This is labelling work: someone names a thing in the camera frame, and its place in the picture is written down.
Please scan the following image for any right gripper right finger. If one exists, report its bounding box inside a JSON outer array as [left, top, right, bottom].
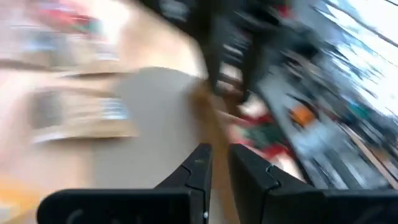
[[228, 143, 398, 224]]

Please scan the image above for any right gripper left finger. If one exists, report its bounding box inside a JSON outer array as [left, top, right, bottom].
[[37, 142, 214, 224]]

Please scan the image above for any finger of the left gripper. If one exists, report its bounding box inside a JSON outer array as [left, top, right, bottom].
[[244, 34, 265, 102], [208, 18, 225, 94]]

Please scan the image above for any red strawberry tea packet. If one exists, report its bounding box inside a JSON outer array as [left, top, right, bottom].
[[30, 0, 103, 35], [229, 113, 292, 159]]

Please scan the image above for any yellow mango tea packet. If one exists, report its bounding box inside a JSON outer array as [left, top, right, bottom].
[[0, 177, 47, 218]]

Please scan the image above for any grey round mat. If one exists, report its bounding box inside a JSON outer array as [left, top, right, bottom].
[[91, 67, 218, 190]]

